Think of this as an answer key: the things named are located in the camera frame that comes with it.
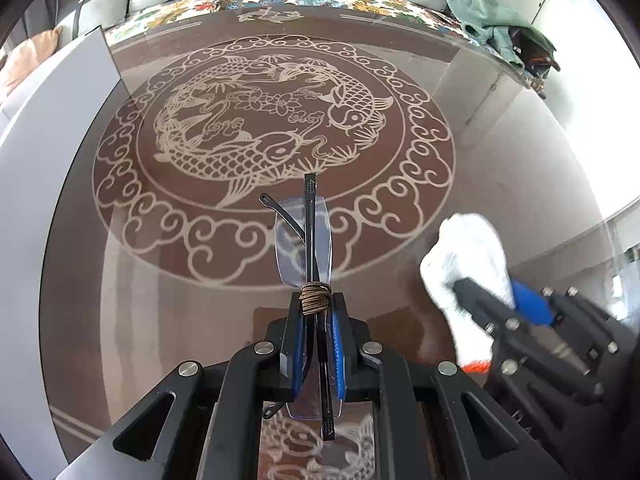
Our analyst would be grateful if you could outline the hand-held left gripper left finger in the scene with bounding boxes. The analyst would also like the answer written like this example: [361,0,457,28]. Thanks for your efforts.
[55,292,318,480]

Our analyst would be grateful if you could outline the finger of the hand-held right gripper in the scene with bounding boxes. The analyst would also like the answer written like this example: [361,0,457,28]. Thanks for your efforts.
[511,281,624,357]
[452,277,605,407]

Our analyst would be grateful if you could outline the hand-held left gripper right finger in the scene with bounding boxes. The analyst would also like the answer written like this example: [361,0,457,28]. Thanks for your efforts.
[325,292,572,480]

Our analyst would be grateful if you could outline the clear rimless eyeglasses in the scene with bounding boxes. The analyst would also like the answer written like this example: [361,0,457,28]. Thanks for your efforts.
[259,172,347,442]

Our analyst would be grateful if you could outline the green cloth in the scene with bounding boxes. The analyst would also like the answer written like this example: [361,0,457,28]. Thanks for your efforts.
[445,0,557,69]

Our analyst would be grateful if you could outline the white board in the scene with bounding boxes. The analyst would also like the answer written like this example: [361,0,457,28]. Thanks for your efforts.
[0,25,122,463]

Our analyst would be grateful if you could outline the floral blanket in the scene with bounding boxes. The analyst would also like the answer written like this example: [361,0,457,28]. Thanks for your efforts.
[102,0,501,46]

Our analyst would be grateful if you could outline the orange cushion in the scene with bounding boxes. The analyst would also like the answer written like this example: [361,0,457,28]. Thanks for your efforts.
[0,27,64,97]

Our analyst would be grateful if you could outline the brown cord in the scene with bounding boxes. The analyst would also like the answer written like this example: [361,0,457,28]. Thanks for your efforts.
[298,282,334,317]

